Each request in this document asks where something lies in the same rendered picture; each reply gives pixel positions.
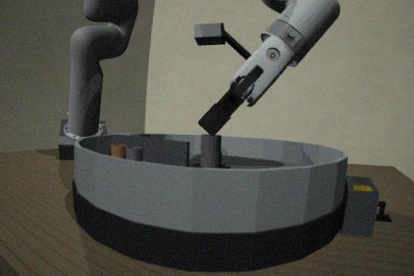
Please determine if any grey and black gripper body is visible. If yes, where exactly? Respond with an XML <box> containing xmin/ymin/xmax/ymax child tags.
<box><xmin>229</xmin><ymin>31</ymin><xmax>299</xmax><ymax>106</ymax></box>

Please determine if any bronze bushing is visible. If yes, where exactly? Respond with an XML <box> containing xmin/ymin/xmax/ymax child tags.
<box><xmin>111</xmin><ymin>144</ymin><xmax>127</xmax><ymax>159</ymax></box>

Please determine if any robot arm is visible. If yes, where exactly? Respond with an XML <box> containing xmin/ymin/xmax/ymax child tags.
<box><xmin>64</xmin><ymin>0</ymin><xmax>341</xmax><ymax>141</ymax></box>

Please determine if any grey metal ring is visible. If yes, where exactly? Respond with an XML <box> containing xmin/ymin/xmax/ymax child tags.
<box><xmin>125</xmin><ymin>147</ymin><xmax>143</xmax><ymax>161</ymax></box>
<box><xmin>201</xmin><ymin>134</ymin><xmax>222</xmax><ymax>152</ymax></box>
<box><xmin>201</xmin><ymin>151</ymin><xmax>222</xmax><ymax>169</ymax></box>

